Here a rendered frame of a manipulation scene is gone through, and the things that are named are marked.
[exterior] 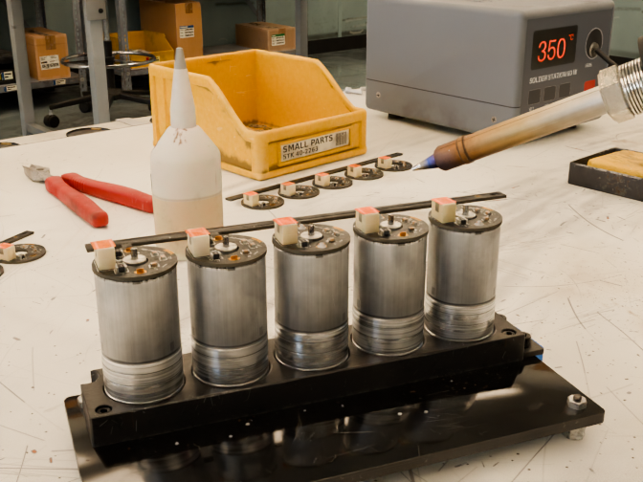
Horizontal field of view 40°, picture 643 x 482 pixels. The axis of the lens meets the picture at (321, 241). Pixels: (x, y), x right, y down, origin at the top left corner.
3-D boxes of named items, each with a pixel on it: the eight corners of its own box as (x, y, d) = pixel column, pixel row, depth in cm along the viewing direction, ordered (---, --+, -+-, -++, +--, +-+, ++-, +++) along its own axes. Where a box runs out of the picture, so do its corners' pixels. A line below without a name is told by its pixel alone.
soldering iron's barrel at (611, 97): (440, 189, 26) (657, 114, 23) (420, 142, 26) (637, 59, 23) (454, 177, 28) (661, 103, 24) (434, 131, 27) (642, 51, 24)
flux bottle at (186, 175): (226, 236, 46) (218, 42, 42) (222, 260, 43) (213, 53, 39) (160, 237, 46) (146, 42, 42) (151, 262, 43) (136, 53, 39)
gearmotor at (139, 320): (193, 419, 27) (184, 266, 26) (113, 435, 27) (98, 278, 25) (176, 382, 29) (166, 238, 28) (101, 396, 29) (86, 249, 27)
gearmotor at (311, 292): (359, 385, 29) (362, 241, 27) (289, 400, 28) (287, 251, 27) (331, 353, 31) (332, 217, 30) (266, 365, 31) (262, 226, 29)
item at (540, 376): (486, 344, 35) (488, 317, 34) (604, 441, 28) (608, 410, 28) (66, 426, 29) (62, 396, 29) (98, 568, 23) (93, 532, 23)
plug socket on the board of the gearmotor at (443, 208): (462, 221, 30) (463, 202, 29) (439, 224, 29) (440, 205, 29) (450, 213, 30) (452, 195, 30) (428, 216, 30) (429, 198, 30)
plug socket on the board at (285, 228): (305, 242, 28) (305, 222, 27) (279, 246, 27) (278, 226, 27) (297, 234, 28) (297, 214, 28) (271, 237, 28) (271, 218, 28)
